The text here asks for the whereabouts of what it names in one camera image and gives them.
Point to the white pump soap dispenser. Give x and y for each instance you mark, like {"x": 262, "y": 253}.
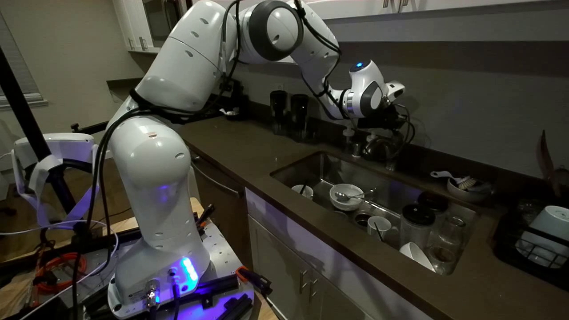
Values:
{"x": 350, "y": 138}

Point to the glass jar black lid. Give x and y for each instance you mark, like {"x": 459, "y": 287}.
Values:
{"x": 418, "y": 225}

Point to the black coffee maker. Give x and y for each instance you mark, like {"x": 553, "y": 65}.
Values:
{"x": 237, "y": 104}

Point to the dark wooden utensil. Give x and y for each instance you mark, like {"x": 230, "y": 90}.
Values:
{"x": 544, "y": 157}

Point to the dark tall bottle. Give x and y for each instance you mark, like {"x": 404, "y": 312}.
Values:
{"x": 299, "y": 118}
{"x": 278, "y": 113}

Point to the white window frame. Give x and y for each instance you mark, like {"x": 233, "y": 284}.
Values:
{"x": 29, "y": 99}

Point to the black tripod pole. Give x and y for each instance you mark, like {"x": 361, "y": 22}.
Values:
{"x": 27, "y": 125}

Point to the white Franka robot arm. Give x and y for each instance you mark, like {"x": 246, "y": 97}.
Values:
{"x": 153, "y": 179}

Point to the white container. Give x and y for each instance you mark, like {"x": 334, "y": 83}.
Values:
{"x": 551, "y": 223}

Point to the white sink base cabinet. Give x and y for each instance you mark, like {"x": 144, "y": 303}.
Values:
{"x": 308, "y": 255}

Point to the white plastic chair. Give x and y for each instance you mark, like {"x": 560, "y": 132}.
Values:
{"x": 59, "y": 145}

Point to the metal spoon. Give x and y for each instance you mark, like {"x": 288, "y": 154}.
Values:
{"x": 342, "y": 193}

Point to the glass door wall cabinet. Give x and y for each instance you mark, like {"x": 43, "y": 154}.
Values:
{"x": 133, "y": 24}

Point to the small white bowl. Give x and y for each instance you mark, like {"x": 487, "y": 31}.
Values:
{"x": 302, "y": 191}

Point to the clear glass jar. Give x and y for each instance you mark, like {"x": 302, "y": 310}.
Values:
{"x": 445, "y": 241}

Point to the white plate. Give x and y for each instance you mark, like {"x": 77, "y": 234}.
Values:
{"x": 418, "y": 257}

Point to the grey robot table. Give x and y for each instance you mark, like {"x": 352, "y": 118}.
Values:
{"x": 224, "y": 255}

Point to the white wall cabinet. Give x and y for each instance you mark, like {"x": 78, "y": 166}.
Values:
{"x": 445, "y": 10}

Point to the black red bar clamp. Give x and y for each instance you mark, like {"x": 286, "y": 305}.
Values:
{"x": 251, "y": 280}

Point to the large white bowl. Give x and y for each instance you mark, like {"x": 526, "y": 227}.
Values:
{"x": 347, "y": 198}

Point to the steel sink basin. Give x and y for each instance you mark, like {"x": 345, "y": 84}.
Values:
{"x": 384, "y": 196}

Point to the small grey dish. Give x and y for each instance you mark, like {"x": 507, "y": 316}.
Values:
{"x": 473, "y": 191}

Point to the white mug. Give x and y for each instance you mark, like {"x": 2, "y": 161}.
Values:
{"x": 377, "y": 228}

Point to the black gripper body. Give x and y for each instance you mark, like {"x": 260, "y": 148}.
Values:
{"x": 388, "y": 125}

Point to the white blue dish brush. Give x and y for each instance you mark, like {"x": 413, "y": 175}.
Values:
{"x": 445, "y": 177}

